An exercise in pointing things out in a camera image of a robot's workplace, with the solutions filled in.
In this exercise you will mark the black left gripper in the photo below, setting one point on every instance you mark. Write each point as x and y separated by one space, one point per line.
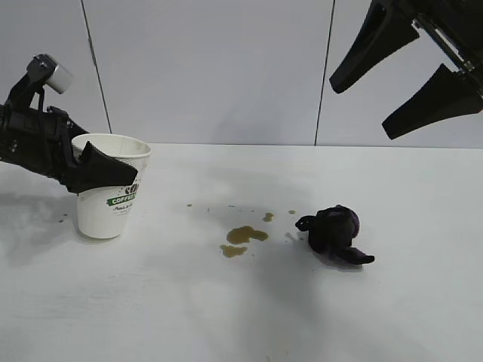
30 143

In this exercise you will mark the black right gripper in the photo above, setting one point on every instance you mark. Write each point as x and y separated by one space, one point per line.
460 26

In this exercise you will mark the white paper coffee cup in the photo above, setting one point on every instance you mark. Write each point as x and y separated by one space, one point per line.
98 215

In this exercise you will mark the dark purple cloth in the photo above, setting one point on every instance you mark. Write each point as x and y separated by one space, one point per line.
332 230

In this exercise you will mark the medium brown coffee puddle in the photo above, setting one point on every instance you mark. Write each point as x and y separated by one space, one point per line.
232 250

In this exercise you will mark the large brown coffee puddle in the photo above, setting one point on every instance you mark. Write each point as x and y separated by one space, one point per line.
243 234

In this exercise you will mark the small brown coffee puddle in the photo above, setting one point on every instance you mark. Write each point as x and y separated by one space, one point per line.
268 216

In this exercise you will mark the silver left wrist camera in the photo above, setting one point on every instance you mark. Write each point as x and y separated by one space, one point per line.
60 79

